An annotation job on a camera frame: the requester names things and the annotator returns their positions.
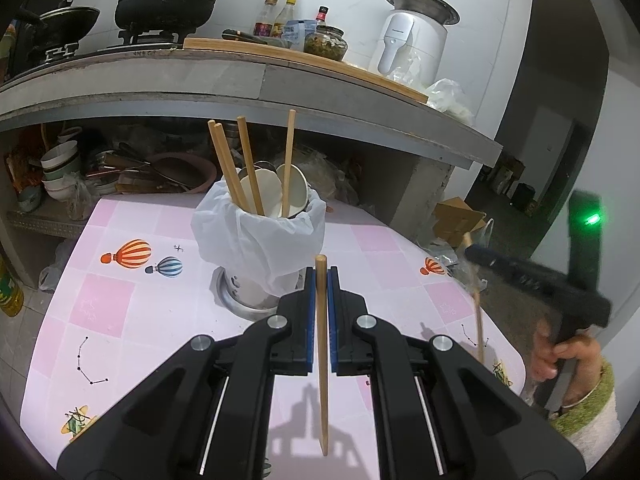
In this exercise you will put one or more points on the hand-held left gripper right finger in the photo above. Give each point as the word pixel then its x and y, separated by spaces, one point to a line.
pixel 334 330

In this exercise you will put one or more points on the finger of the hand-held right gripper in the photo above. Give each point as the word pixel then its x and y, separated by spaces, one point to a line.
pixel 500 265

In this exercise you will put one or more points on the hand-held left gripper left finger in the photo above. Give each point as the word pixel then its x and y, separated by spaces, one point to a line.
pixel 310 320

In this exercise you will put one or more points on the patterned ceramic utensil cup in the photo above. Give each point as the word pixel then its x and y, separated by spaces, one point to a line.
pixel 250 290

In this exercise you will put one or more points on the white ceramic spoon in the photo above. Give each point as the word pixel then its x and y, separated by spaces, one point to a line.
pixel 265 192
pixel 297 187

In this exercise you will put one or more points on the person's right forearm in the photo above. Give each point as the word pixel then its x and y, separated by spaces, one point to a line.
pixel 590 425

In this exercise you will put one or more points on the person's right hand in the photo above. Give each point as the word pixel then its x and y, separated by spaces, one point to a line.
pixel 542 360

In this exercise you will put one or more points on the cardboard box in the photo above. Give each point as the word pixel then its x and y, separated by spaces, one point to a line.
pixel 457 217

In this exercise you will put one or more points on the black bin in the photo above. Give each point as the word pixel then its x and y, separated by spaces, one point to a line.
pixel 523 197

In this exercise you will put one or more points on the gold bangle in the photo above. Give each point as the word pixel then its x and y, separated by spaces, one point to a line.
pixel 595 387

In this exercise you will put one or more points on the steel dish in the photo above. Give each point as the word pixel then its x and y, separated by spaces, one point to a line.
pixel 227 301

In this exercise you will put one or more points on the beige sack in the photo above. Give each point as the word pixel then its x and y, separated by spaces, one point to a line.
pixel 325 170

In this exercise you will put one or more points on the clear plastic bag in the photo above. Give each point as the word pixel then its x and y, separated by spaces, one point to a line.
pixel 452 100

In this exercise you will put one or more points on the pink basin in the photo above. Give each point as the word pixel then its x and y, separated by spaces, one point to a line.
pixel 185 170

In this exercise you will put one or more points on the grey concrete counter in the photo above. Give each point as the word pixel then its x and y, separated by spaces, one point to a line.
pixel 350 105

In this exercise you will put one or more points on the white air fryer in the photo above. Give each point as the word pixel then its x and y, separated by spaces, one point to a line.
pixel 415 45

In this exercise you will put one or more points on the stack of steel plates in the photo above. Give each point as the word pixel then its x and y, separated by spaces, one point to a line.
pixel 110 175

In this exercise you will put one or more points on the wooden cutting board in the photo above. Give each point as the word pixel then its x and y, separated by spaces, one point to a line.
pixel 310 62

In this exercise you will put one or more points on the clear bag of food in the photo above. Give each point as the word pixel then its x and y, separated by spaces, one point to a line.
pixel 82 197

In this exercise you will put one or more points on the white plastic bag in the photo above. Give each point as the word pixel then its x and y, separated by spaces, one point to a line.
pixel 55 267

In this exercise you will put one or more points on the steel basin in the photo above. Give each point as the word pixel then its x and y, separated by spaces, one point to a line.
pixel 420 2

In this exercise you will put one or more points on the glass pickle jar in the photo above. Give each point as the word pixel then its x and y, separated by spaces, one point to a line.
pixel 325 44

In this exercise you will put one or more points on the blue packet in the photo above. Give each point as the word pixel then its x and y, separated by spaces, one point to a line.
pixel 299 30

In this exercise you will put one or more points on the stack of ceramic bowls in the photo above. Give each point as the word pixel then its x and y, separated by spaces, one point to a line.
pixel 60 170

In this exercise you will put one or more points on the dark sauce bottle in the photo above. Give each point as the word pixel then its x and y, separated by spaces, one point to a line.
pixel 263 22

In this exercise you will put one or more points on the cooking oil bottle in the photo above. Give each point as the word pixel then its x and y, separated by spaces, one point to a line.
pixel 10 290

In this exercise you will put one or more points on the yellow cap bottle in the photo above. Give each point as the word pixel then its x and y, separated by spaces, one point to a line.
pixel 284 17

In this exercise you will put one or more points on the red cap bottle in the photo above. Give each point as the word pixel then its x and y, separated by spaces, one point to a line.
pixel 322 16

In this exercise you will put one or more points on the teal bowl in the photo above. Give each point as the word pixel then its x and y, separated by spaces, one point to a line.
pixel 29 199

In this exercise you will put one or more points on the gas stove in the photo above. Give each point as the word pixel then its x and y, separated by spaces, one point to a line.
pixel 145 37

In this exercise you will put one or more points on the orange packets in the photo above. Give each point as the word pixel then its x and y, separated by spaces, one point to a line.
pixel 20 165

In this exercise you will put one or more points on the black wok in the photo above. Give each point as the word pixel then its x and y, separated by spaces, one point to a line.
pixel 65 20

